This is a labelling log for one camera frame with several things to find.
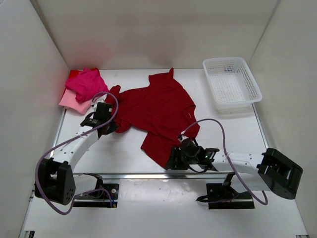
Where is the aluminium rail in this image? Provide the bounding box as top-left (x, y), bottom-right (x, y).
top-left (94, 173), bottom-right (228, 180)

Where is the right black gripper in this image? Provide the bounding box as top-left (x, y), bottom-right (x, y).
top-left (165, 147), bottom-right (198, 171)

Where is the magenta folded t shirt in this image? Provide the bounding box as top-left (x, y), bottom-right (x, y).
top-left (65, 70), bottom-right (109, 103)

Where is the light pink folded t shirt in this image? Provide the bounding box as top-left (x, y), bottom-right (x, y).
top-left (59, 89), bottom-right (92, 115)

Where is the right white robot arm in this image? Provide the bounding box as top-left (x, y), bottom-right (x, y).
top-left (166, 136), bottom-right (303, 200)

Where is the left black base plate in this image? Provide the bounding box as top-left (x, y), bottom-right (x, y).
top-left (73, 174), bottom-right (119, 208)

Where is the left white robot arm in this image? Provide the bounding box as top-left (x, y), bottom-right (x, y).
top-left (35, 100), bottom-right (117, 205)

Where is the dark red t shirt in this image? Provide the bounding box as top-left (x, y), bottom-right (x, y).
top-left (106, 68), bottom-right (200, 169)

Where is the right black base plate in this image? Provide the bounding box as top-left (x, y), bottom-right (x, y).
top-left (196, 172), bottom-right (255, 210)

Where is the bright red folded t shirt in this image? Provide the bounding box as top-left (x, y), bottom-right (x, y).
top-left (68, 68), bottom-right (98, 80)

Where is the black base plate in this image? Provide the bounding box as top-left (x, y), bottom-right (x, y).
top-left (196, 172), bottom-right (255, 210)
top-left (73, 174), bottom-right (119, 208)

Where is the white plastic mesh basket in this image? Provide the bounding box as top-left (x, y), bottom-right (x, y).
top-left (203, 57), bottom-right (263, 113)

